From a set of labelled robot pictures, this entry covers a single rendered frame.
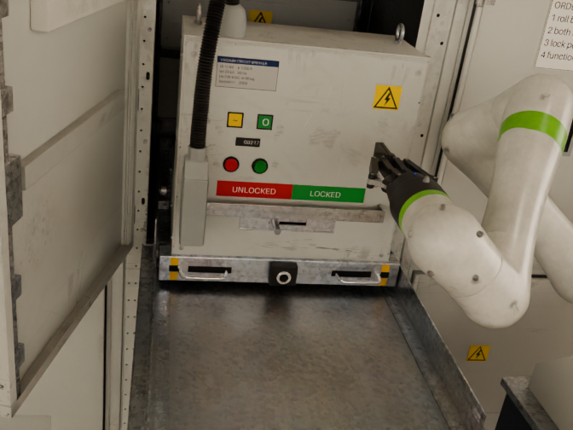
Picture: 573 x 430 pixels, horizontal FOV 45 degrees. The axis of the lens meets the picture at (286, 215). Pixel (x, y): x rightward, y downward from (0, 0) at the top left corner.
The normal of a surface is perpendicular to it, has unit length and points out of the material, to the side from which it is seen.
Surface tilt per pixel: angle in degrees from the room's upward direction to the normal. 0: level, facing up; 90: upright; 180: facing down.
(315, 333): 0
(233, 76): 90
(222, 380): 0
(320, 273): 90
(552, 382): 90
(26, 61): 90
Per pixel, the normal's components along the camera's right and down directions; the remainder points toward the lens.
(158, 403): 0.12, -0.90
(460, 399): -0.98, -0.04
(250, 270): 0.14, 0.43
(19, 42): 0.99, 0.16
